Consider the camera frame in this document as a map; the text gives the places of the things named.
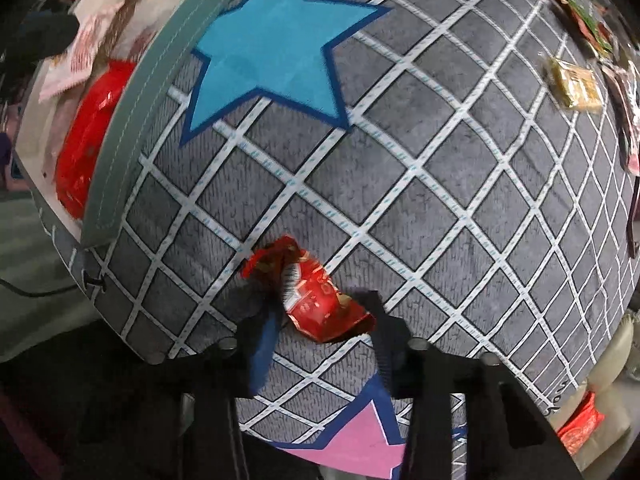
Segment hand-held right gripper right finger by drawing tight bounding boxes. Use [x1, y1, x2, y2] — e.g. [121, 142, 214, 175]
[357, 290, 583, 480]

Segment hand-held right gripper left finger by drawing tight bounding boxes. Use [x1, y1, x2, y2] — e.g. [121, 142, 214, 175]
[80, 301, 280, 480]

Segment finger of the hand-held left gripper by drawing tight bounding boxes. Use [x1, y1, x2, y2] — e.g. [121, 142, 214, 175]
[10, 11, 82, 63]

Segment pink white snack packet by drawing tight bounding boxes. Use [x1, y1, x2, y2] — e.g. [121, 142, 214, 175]
[39, 2, 127, 102]

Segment red snack packet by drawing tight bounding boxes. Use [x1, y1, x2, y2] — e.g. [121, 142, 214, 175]
[241, 235, 376, 344]

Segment white box with green rim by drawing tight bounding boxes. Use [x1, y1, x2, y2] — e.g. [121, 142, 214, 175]
[10, 0, 263, 252]

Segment brown snack packet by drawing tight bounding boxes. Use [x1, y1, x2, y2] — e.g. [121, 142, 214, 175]
[105, 0, 153, 61]

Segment large red snack bag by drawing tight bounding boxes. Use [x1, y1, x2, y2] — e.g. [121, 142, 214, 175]
[55, 57, 139, 221]

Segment grey checked printed blanket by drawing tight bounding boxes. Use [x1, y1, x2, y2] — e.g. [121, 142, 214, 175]
[42, 0, 640, 480]

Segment red orange packet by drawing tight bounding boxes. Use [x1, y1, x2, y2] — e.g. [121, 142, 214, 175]
[556, 391, 606, 456]

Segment beige leather sofa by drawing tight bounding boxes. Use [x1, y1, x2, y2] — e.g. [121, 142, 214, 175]
[547, 310, 640, 467]

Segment phone in red case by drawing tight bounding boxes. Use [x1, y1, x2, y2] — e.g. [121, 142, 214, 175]
[626, 195, 640, 259]

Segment pile of snack packets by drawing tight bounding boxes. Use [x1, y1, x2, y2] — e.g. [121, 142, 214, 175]
[542, 0, 640, 177]

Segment black cable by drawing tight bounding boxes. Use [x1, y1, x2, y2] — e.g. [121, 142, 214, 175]
[0, 276, 85, 298]

